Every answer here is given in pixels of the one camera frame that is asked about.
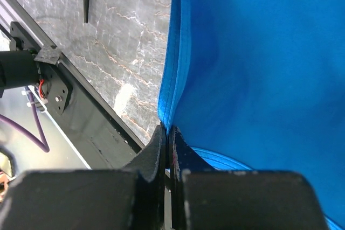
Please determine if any blue cloth napkin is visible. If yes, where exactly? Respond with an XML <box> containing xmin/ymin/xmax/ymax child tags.
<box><xmin>157</xmin><ymin>0</ymin><xmax>344</xmax><ymax>229</ymax></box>

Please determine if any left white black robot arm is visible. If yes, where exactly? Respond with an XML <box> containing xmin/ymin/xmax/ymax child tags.
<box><xmin>1</xmin><ymin>51</ymin><xmax>39</xmax><ymax>97</ymax></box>

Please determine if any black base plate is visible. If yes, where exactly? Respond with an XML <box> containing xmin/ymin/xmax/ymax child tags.
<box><xmin>9</xmin><ymin>21</ymin><xmax>173</xmax><ymax>230</ymax></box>

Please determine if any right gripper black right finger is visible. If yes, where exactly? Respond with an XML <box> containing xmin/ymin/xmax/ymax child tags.
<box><xmin>167</xmin><ymin>126</ymin><xmax>215</xmax><ymax>229</ymax></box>

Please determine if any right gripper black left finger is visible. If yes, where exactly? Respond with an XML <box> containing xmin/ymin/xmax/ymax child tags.
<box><xmin>125</xmin><ymin>125</ymin><xmax>166</xmax><ymax>229</ymax></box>

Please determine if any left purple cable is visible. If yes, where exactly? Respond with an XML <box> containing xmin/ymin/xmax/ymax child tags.
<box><xmin>0</xmin><ymin>86</ymin><xmax>51</xmax><ymax>153</ymax></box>

